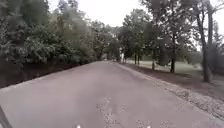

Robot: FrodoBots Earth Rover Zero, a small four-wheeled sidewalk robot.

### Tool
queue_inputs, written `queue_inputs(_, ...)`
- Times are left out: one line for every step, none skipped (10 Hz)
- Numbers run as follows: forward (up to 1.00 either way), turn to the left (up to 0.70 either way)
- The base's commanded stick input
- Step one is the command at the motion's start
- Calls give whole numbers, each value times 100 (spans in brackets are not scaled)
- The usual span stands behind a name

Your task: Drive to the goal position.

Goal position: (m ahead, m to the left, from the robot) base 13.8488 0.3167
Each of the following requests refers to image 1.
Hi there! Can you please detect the grey asphalt path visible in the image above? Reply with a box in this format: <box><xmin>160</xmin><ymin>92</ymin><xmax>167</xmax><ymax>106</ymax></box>
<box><xmin>0</xmin><ymin>60</ymin><xmax>224</xmax><ymax>128</ymax></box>

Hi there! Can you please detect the row of trees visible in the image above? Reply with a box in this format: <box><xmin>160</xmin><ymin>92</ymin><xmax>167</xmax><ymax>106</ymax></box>
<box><xmin>117</xmin><ymin>0</ymin><xmax>224</xmax><ymax>84</ymax></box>

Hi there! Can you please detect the grass field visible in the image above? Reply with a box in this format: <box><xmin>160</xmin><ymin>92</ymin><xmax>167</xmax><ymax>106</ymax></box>
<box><xmin>126</xmin><ymin>59</ymin><xmax>224</xmax><ymax>77</ymax></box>

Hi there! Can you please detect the wood of dense trees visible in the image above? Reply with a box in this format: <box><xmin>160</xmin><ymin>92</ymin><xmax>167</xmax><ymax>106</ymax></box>
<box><xmin>0</xmin><ymin>0</ymin><xmax>122</xmax><ymax>69</ymax></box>

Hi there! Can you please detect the gravel strip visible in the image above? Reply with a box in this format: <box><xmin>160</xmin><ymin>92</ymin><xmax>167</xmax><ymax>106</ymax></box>
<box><xmin>114</xmin><ymin>62</ymin><xmax>224</xmax><ymax>122</ymax></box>

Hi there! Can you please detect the dark earth bank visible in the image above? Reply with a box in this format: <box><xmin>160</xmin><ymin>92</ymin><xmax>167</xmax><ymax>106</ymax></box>
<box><xmin>0</xmin><ymin>59</ymin><xmax>89</xmax><ymax>90</ymax></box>

